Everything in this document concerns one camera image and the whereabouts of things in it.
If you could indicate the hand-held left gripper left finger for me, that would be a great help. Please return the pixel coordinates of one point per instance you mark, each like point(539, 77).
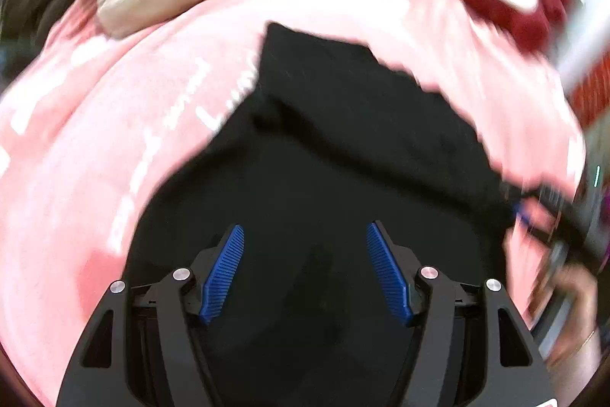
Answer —
point(224, 273)

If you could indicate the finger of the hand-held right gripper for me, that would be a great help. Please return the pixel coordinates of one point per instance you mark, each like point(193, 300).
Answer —
point(529, 211)

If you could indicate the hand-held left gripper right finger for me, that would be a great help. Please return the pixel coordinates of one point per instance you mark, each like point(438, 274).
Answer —
point(388, 273)

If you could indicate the black small garment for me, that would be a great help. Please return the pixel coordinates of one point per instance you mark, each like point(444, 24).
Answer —
point(333, 140)

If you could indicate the person's right forearm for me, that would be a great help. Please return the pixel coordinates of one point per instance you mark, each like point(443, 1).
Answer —
point(579, 359)

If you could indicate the person's right hand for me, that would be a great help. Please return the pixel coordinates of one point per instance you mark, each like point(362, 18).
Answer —
point(576, 302)

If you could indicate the pink printed blanket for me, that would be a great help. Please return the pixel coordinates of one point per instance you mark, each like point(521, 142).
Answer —
point(119, 125)

